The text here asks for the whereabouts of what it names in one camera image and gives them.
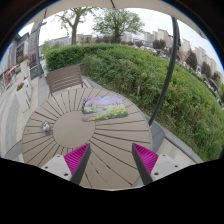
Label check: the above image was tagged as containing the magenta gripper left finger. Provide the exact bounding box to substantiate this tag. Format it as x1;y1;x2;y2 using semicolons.
41;143;92;186

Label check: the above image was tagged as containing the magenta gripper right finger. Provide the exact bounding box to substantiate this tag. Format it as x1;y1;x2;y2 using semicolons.
131;142;181;186

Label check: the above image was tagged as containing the small patterned computer mouse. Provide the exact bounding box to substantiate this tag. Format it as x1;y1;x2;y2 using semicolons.
41;121;51;133

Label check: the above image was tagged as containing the floral mouse pad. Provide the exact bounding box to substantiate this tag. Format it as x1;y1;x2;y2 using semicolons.
82;95;128;122

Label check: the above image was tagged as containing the round wooden slat table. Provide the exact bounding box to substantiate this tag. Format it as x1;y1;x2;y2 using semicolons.
22;88;152;189

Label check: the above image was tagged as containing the green hedge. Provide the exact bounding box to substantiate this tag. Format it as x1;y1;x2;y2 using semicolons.
46;44;224;161

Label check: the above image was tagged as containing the brown slatted bench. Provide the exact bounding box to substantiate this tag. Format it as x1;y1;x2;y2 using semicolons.
46;64;83;95

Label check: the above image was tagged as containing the white planter box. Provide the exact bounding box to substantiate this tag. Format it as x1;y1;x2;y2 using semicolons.
16;78;31;112

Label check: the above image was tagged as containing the dark curved umbrella pole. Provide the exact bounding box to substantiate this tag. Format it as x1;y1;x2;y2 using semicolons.
147;16;181;127

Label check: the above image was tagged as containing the large green tree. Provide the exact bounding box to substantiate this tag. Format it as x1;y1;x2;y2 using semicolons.
93;9;144;43

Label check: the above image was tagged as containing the bare-trunk tree left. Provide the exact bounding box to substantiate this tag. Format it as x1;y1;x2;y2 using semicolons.
55;7;93;45

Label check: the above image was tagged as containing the beige umbrella canopy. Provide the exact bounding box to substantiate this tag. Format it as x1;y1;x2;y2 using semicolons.
27;0;207;39

